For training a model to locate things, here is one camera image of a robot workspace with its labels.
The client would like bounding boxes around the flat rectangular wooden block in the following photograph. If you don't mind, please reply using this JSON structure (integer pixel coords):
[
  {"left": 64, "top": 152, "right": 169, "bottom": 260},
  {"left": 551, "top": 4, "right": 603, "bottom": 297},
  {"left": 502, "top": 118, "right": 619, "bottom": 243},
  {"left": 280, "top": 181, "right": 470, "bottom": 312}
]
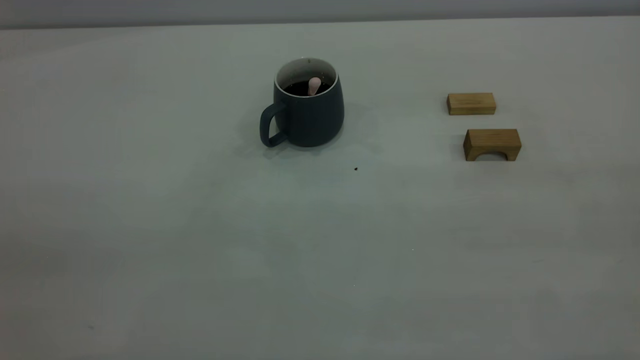
[{"left": 446, "top": 92, "right": 497, "bottom": 116}]

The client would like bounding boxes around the arch shaped wooden block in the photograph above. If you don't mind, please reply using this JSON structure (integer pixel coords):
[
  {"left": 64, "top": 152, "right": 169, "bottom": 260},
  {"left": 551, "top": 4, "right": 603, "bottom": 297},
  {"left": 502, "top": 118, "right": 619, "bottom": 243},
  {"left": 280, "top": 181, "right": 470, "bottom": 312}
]
[{"left": 463, "top": 128, "right": 523, "bottom": 162}]

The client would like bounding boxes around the dark grey ceramic mug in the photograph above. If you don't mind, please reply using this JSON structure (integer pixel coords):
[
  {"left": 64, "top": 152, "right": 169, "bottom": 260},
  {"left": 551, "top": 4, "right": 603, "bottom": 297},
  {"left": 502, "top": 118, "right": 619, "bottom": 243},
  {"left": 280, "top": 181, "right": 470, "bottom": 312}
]
[{"left": 259, "top": 58, "right": 345, "bottom": 149}]

